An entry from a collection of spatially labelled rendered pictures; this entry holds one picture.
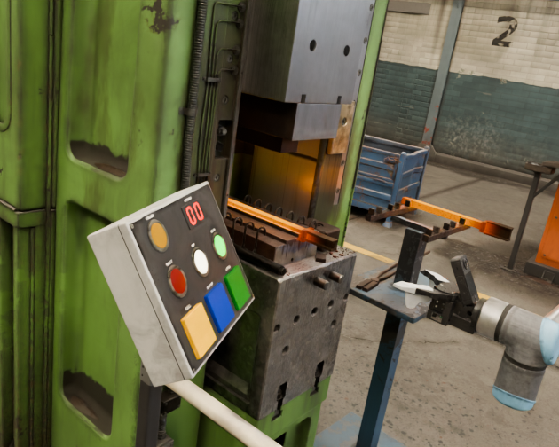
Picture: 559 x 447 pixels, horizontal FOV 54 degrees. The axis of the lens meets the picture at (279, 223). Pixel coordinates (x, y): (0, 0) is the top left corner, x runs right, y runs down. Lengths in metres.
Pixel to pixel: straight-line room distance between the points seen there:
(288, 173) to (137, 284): 1.05
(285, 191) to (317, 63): 0.60
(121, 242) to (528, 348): 0.87
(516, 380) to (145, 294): 0.83
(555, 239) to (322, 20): 3.79
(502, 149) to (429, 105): 1.37
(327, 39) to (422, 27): 8.27
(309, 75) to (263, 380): 0.83
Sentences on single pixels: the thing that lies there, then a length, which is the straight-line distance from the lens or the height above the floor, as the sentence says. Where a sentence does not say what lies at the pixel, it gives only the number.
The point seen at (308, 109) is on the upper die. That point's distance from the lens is 1.44.
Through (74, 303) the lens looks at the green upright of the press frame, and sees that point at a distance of 1.80.
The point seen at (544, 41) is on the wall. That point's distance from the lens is 9.09.
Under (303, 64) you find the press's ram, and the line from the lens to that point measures 1.39.
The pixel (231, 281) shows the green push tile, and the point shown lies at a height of 1.03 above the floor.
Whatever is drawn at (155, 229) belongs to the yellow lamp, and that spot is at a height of 1.17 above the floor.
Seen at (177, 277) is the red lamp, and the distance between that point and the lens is 0.97.
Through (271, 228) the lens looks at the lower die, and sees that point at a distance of 1.60.
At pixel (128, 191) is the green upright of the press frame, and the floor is 1.11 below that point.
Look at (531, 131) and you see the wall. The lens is 9.06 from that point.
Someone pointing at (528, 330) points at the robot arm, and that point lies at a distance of 1.31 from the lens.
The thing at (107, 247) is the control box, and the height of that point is 1.15.
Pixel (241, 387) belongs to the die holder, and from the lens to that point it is 1.71.
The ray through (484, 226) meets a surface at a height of 1.03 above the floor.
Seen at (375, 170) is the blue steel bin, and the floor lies 0.49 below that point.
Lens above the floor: 1.50
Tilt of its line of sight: 18 degrees down
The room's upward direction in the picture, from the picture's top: 9 degrees clockwise
